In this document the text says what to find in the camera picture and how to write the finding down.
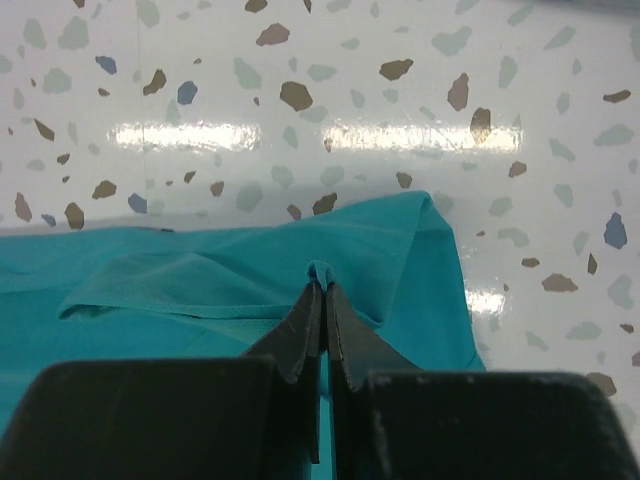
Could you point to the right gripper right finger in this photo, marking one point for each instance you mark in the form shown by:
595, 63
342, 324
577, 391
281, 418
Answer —
393, 420

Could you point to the teal t shirt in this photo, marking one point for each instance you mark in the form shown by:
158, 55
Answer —
138, 294

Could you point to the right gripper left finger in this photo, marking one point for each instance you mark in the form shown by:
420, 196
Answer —
255, 416

